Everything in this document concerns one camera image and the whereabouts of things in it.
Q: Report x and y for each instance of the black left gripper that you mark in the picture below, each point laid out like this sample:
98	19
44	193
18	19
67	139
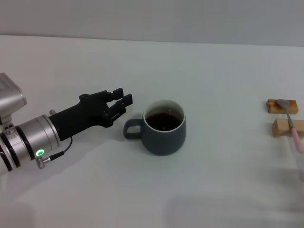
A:
83	116

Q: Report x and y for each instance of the stained wooden block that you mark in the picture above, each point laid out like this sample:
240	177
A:
273	108

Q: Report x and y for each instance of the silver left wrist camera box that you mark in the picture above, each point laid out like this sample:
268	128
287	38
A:
12	97

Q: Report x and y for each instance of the dark grey ceramic coffee cup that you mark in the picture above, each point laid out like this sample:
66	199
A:
164	142

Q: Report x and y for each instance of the plain light wooden block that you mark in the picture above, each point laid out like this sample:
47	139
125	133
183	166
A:
280	129

